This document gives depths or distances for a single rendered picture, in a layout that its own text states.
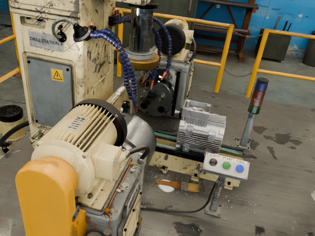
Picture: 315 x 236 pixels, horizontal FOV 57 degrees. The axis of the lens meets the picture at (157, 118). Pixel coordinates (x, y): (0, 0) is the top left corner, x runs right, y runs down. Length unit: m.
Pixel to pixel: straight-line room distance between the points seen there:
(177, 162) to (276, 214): 0.49
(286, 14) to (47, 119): 5.61
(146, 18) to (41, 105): 0.60
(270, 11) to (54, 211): 6.01
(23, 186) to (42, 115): 0.77
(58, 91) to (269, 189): 1.08
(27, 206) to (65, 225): 0.10
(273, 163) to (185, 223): 0.68
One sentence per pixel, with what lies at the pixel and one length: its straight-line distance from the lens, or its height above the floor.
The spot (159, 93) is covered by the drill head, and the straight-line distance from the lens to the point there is 1.58.
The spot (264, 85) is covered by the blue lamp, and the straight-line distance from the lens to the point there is 1.58.
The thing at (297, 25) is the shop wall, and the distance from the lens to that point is 6.58.
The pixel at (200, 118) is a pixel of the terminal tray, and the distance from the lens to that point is 1.31.
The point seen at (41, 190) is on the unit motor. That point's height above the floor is 1.29.
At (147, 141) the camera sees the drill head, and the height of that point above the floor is 1.11.
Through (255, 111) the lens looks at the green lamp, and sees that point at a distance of 1.64.
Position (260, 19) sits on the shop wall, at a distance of 6.41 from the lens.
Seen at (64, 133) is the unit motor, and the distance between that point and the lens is 0.73.
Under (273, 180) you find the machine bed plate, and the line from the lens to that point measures 1.61.
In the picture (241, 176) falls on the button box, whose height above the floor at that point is 1.05.
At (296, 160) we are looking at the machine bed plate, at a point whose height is 0.80.
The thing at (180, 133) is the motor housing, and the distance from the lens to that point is 1.31.
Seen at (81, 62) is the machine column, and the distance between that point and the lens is 1.22.
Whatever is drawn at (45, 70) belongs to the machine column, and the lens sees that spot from 1.32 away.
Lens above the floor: 1.76
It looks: 31 degrees down
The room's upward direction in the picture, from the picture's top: 7 degrees clockwise
